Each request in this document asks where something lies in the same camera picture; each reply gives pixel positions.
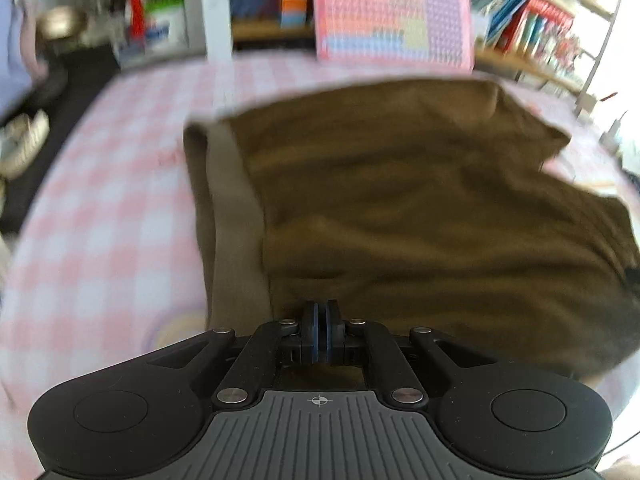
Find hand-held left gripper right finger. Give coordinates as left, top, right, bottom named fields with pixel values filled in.
left=323, top=301, right=496, bottom=407

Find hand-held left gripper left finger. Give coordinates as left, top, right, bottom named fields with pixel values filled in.
left=140, top=302, right=318, bottom=412

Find brown garment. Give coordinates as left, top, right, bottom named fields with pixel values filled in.
left=182, top=77, right=640, bottom=381

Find pink checked printed mat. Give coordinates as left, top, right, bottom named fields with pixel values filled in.
left=0, top=52, right=636, bottom=461

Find pink learning tablet toy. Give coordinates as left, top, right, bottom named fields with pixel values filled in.
left=310, top=0, right=476, bottom=72

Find wooden shelf board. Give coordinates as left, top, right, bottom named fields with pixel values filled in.
left=231, top=20, right=587, bottom=95

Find white plastic jar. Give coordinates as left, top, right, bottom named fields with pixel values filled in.
left=145, top=2, right=189, bottom=57

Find black side table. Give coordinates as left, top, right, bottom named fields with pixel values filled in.
left=0, top=45, right=122, bottom=233

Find white wristwatch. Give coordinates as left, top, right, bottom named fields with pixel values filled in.
left=0, top=110, right=51, bottom=181

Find row of colourful books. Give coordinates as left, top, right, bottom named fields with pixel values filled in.
left=469, top=0, right=577, bottom=63

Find red tassel ornament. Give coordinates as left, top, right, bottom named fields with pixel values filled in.
left=128, top=0, right=148, bottom=41

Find brass bowl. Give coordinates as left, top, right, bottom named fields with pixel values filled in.
left=37, top=6, right=88, bottom=41

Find pale pink cloth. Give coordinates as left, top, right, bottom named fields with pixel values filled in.
left=20, top=0, right=51, bottom=83

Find lavender cloth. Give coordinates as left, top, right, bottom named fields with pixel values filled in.
left=0, top=0, right=31, bottom=111

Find white shelf post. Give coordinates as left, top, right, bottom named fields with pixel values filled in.
left=199, top=0, right=235, bottom=61

